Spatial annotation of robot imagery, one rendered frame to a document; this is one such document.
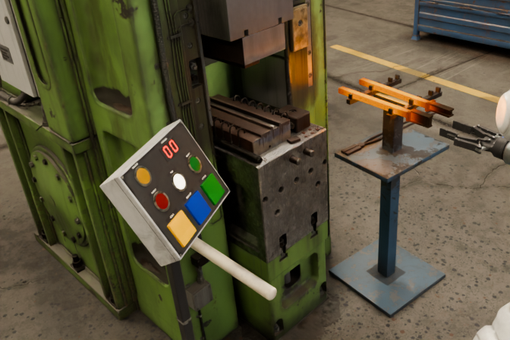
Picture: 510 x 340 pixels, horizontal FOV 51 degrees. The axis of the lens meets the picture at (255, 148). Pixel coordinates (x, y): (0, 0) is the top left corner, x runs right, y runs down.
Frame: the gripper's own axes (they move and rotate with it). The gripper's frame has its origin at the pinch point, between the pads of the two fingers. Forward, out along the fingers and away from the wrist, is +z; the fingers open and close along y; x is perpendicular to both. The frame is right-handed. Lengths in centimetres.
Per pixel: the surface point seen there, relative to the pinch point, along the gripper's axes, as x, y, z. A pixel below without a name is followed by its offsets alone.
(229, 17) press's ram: 46, -59, 45
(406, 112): 1.5, -2.2, 18.8
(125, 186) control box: 19, -112, 20
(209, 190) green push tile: 3, -86, 25
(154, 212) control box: 10, -107, 17
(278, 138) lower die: -4, -41, 47
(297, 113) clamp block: 0, -28, 51
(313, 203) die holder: -38, -29, 42
